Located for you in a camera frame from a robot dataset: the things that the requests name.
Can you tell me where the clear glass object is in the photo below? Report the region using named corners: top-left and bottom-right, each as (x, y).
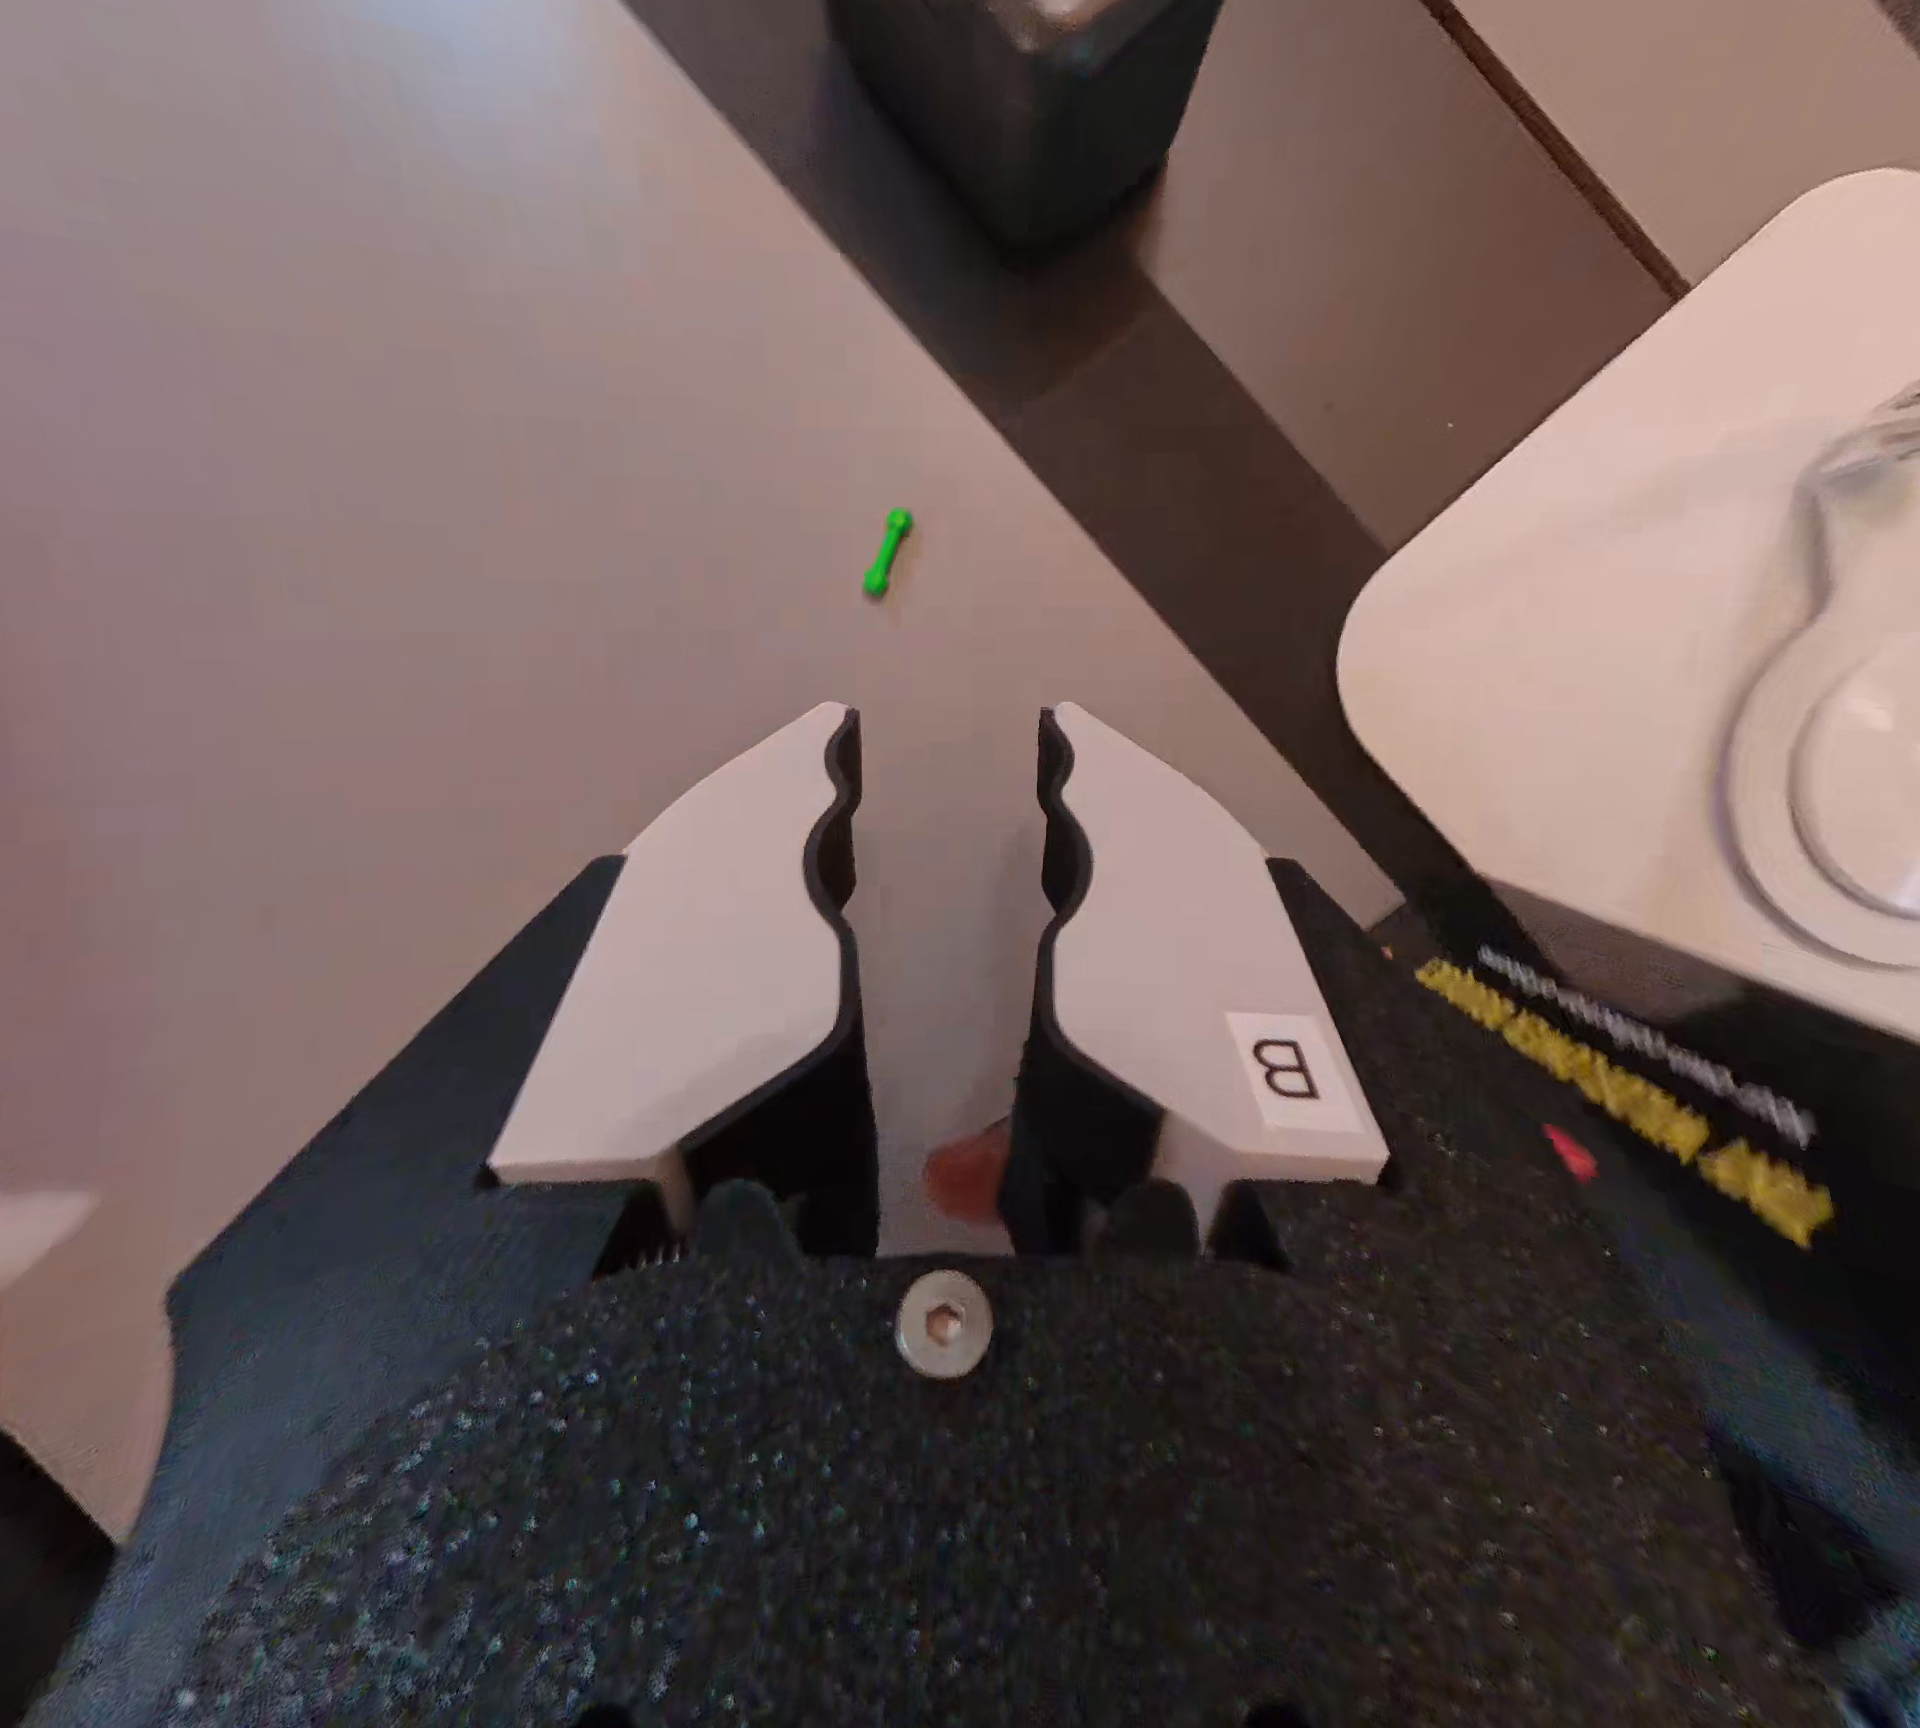
top-left (1720, 384), bottom-right (1920, 967)

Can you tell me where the black lego set box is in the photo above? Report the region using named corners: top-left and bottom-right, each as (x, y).
top-left (1387, 904), bottom-right (1920, 1701)

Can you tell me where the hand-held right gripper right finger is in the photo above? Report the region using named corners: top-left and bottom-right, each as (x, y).
top-left (1032, 701), bottom-right (1393, 1252)

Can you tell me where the dark grey hard case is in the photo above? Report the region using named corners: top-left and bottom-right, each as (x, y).
top-left (787, 0), bottom-right (1255, 248)

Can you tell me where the white rounded stand base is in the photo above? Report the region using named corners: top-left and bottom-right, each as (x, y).
top-left (1337, 169), bottom-right (1920, 974)

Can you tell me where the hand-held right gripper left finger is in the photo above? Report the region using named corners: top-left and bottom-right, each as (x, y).
top-left (483, 701), bottom-right (874, 1234)

